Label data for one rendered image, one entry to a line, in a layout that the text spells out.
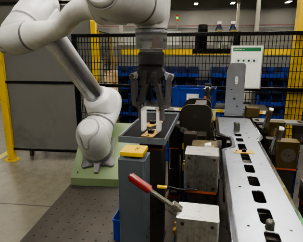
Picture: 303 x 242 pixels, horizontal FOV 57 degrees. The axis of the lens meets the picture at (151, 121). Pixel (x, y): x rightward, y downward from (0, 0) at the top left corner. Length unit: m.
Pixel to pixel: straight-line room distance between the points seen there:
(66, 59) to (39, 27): 0.32
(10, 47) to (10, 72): 2.83
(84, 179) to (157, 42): 1.00
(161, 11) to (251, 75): 1.49
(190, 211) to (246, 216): 0.18
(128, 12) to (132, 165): 0.36
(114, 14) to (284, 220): 0.63
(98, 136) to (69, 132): 2.36
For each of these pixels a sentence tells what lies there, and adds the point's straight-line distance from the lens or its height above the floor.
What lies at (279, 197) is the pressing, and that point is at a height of 1.00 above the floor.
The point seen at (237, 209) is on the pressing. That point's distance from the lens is 0.80.
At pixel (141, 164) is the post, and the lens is 0.70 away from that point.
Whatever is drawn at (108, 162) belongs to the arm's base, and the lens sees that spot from 1.56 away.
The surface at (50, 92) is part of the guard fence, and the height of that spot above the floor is 0.92.
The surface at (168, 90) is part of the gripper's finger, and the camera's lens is 0.80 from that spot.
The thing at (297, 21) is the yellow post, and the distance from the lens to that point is 2.31.
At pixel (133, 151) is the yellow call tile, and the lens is 0.70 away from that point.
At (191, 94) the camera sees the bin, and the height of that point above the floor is 1.11.
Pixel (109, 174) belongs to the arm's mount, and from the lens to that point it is 1.55.
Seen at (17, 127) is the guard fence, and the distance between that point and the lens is 4.06.
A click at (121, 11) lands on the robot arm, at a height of 1.48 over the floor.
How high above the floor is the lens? 1.40
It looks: 14 degrees down
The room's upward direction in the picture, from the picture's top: straight up
